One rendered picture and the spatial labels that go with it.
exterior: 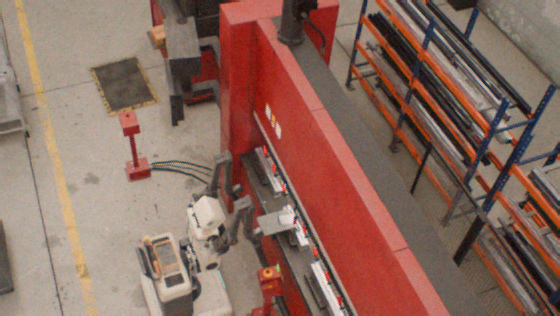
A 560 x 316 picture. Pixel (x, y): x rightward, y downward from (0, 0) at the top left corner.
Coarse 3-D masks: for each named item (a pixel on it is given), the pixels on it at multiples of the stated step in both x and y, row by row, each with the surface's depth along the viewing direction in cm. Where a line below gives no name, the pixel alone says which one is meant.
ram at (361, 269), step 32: (256, 96) 475; (288, 96) 403; (288, 128) 419; (288, 160) 437; (320, 160) 376; (320, 192) 390; (320, 224) 405; (352, 224) 352; (352, 256) 364; (352, 288) 377; (384, 288) 330
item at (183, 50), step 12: (168, 24) 470; (180, 24) 471; (192, 24) 471; (168, 36) 461; (180, 36) 461; (192, 36) 462; (168, 48) 452; (180, 48) 453; (192, 48) 453; (180, 60) 447; (192, 60) 449; (180, 72) 456; (192, 72) 458
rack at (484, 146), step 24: (360, 24) 646; (360, 48) 661; (384, 48) 613; (360, 72) 685; (408, 72) 583; (408, 96) 594; (456, 96) 520; (480, 120) 498; (528, 120) 502; (408, 144) 620; (480, 144) 506; (504, 168) 559; (456, 192) 559; (456, 216) 592
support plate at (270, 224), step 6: (282, 210) 478; (264, 216) 474; (270, 216) 474; (276, 216) 474; (258, 222) 470; (264, 222) 470; (270, 222) 471; (276, 222) 471; (264, 228) 467; (270, 228) 467; (276, 228) 467; (282, 228) 467; (288, 228) 468; (264, 234) 463; (270, 234) 464
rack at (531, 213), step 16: (528, 144) 446; (512, 160) 466; (528, 160) 473; (496, 192) 494; (528, 192) 530; (512, 208) 483; (528, 208) 531; (544, 208) 446; (512, 224) 558; (544, 224) 518; (480, 256) 541; (544, 256) 459; (496, 272) 526
